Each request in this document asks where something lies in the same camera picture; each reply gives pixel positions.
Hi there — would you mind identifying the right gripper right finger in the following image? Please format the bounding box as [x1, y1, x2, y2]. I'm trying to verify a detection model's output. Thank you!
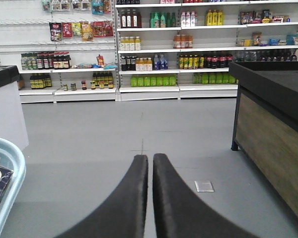
[152, 153, 255, 238]

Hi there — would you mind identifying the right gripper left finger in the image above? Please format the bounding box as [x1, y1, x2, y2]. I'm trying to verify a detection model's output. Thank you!
[58, 155, 149, 238]

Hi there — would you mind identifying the light blue plastic basket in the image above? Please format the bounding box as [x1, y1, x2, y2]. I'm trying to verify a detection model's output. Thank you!
[0, 138, 26, 235]

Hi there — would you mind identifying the steel floor socket plate far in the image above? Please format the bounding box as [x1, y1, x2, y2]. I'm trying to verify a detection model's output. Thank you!
[194, 180, 215, 192]

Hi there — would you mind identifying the near white chest freezer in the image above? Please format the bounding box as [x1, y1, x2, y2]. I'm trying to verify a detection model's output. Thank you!
[0, 65, 29, 150]

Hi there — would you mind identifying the white store shelving unit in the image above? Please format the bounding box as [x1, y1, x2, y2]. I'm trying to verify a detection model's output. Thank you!
[0, 0, 298, 103]

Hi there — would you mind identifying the wooden display counter black frame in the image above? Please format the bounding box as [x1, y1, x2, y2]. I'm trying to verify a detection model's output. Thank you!
[229, 61, 298, 220]

